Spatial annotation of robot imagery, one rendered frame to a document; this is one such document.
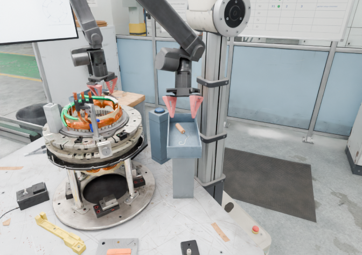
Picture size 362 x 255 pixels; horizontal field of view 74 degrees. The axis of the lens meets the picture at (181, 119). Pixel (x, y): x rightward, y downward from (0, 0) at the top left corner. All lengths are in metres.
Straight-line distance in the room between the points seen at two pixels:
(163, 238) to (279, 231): 1.27
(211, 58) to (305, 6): 1.90
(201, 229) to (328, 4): 2.38
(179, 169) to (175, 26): 0.48
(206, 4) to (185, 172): 0.59
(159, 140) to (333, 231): 1.51
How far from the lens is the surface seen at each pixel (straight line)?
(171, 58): 0.77
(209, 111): 1.02
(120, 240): 0.85
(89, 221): 0.92
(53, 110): 0.81
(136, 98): 1.12
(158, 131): 1.05
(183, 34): 0.74
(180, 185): 0.93
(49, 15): 1.88
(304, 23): 2.78
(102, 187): 1.07
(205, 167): 1.15
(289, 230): 2.03
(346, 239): 2.16
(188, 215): 0.92
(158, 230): 0.88
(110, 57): 3.33
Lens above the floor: 1.46
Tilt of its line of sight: 26 degrees down
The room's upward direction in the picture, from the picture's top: straight up
